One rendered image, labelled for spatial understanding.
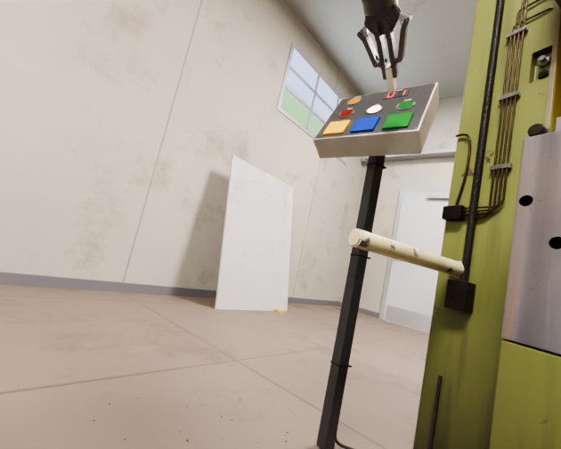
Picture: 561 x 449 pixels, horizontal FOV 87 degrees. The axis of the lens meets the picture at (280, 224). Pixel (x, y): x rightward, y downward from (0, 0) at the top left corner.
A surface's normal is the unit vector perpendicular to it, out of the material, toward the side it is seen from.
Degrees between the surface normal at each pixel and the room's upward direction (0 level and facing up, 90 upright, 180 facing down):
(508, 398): 90
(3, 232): 90
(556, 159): 90
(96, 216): 90
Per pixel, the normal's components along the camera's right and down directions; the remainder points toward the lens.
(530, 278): -0.85, -0.25
